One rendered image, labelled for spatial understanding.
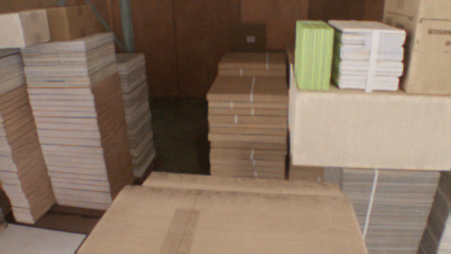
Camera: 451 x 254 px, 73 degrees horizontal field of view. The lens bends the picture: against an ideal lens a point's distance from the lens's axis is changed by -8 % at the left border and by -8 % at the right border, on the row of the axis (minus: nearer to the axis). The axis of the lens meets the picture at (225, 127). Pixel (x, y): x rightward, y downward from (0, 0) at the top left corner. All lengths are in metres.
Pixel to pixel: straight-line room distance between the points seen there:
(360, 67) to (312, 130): 0.20
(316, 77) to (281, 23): 3.75
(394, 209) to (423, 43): 0.45
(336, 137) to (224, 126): 1.31
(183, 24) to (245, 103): 2.83
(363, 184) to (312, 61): 0.36
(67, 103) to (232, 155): 1.09
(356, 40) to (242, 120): 1.35
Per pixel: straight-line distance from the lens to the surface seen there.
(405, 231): 1.09
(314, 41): 0.82
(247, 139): 2.13
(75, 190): 2.47
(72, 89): 2.11
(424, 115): 0.92
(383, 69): 0.88
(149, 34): 4.89
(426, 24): 0.89
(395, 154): 0.94
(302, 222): 0.62
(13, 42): 1.98
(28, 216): 2.50
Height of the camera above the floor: 1.49
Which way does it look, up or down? 23 degrees down
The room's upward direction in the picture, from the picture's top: 1 degrees counter-clockwise
